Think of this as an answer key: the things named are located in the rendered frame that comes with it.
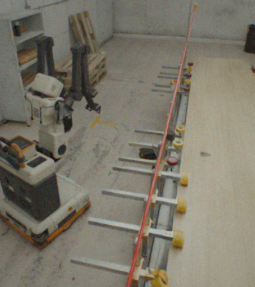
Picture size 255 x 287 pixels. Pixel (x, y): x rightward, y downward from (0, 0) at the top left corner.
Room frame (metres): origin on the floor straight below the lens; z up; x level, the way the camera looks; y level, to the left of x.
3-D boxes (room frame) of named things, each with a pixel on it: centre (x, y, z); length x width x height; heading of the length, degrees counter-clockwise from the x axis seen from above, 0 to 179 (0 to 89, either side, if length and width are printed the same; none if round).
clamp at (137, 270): (0.80, -0.05, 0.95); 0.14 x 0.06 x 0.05; 167
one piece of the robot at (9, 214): (1.74, 0.96, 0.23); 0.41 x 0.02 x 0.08; 54
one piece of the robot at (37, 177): (1.94, 0.84, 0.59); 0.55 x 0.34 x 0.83; 54
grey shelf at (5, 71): (4.31, 1.59, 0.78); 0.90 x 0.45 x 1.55; 167
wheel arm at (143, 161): (1.79, -0.16, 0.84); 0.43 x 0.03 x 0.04; 77
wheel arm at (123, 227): (1.04, -0.04, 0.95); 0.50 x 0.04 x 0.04; 77
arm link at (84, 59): (2.26, 0.34, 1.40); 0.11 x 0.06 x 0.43; 54
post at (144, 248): (1.07, -0.11, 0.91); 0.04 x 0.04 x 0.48; 77
